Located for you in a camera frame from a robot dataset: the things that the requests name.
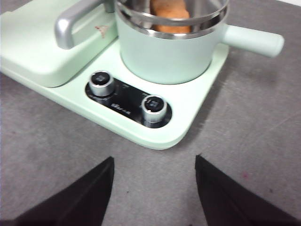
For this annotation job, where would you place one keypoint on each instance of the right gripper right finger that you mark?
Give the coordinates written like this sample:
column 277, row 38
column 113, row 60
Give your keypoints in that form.
column 230, row 204

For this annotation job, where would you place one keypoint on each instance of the brown potato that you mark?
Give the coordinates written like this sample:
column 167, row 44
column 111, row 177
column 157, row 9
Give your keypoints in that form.
column 164, row 9

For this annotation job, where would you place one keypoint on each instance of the mint green griddle cover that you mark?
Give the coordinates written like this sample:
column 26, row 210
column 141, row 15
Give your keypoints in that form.
column 35, row 51

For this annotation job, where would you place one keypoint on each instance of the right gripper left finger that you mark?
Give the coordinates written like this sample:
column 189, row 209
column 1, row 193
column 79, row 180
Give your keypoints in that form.
column 70, row 204

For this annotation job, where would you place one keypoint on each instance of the mint green appliance base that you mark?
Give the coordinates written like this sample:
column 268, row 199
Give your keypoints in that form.
column 200, row 106

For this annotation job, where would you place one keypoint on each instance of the silver control knob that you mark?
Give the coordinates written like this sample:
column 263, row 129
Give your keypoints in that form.
column 154, row 108
column 102, row 82

